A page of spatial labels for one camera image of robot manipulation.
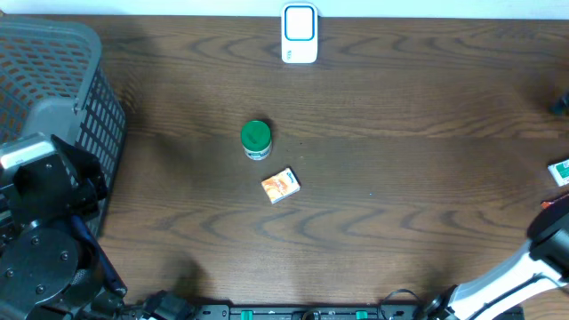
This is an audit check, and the white green medicine box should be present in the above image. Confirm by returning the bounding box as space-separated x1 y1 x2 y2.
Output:
548 160 569 187

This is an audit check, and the green lid jar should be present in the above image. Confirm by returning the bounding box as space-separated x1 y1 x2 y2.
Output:
241 120 272 161

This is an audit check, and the orange white tissue packet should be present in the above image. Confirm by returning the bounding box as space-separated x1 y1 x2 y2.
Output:
261 167 301 204

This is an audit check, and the red snack packet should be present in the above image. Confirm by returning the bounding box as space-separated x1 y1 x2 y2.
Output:
541 195 568 209

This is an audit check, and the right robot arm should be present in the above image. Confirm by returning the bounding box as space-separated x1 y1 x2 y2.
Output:
415 194 568 320

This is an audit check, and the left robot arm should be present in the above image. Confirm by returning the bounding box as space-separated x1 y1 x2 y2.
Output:
1 133 127 319

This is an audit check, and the white barcode scanner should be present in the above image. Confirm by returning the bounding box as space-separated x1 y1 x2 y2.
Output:
281 2 318 64

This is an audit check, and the grey plastic mesh basket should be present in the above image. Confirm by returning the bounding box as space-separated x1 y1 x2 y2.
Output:
0 16 127 241

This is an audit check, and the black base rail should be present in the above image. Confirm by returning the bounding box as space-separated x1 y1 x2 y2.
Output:
119 291 525 320

